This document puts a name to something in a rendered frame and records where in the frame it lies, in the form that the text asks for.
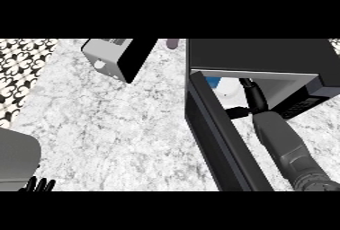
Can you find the grey and black toaster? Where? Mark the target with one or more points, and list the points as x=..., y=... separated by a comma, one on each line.
x=117, y=57

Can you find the dark grey microwave door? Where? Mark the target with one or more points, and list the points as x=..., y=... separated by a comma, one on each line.
x=220, y=143

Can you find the black microwave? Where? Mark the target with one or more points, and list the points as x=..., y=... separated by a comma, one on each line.
x=260, y=55

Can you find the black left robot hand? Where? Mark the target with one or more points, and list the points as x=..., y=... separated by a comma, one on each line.
x=38, y=185

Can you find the purple grey bottle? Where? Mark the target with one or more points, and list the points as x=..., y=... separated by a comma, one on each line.
x=171, y=43

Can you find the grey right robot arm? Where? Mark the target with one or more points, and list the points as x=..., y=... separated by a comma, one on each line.
x=291, y=152

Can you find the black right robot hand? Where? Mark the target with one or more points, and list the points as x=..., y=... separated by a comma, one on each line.
x=254, y=95

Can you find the white milk carton blue top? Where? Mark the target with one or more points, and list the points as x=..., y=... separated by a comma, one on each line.
x=226, y=87

